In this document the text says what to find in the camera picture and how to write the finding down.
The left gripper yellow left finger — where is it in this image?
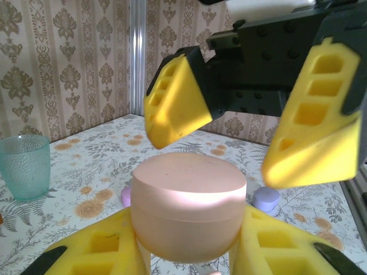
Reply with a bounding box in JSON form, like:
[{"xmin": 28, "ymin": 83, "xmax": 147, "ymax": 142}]
[{"xmin": 21, "ymin": 206, "xmax": 151, "ymax": 275}]

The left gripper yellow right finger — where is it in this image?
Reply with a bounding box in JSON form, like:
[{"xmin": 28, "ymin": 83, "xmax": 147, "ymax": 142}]
[{"xmin": 229, "ymin": 205, "xmax": 367, "ymax": 275}]

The lavender earbud charging case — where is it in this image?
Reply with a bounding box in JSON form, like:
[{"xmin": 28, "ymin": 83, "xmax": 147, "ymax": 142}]
[{"xmin": 252, "ymin": 187, "xmax": 281, "ymax": 213}]

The orchid earbud charging case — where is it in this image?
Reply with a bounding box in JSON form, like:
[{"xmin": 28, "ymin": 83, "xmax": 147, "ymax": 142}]
[{"xmin": 120, "ymin": 187, "xmax": 135, "ymax": 208}]

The pink earbud charging case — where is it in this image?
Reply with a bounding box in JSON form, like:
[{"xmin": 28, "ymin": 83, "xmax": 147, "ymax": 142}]
[{"xmin": 130, "ymin": 152, "xmax": 248, "ymax": 264}]

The floral tablecloth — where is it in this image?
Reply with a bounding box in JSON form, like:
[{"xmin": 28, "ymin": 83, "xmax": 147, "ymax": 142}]
[{"xmin": 0, "ymin": 113, "xmax": 367, "ymax": 275}]

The teal plastic tumbler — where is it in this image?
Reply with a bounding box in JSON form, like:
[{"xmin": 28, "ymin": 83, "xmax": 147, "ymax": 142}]
[{"xmin": 0, "ymin": 134, "xmax": 51, "ymax": 201}]

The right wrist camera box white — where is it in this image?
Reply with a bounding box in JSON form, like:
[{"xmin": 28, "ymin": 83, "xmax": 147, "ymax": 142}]
[{"xmin": 226, "ymin": 0, "xmax": 316, "ymax": 21}]

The aluminium corner post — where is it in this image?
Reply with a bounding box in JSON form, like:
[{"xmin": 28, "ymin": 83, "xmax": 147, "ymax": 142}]
[{"xmin": 130, "ymin": 0, "xmax": 147, "ymax": 116}]

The aluminium table side rail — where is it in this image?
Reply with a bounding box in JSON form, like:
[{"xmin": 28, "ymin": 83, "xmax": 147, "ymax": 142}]
[{"xmin": 340, "ymin": 165, "xmax": 367, "ymax": 230}]

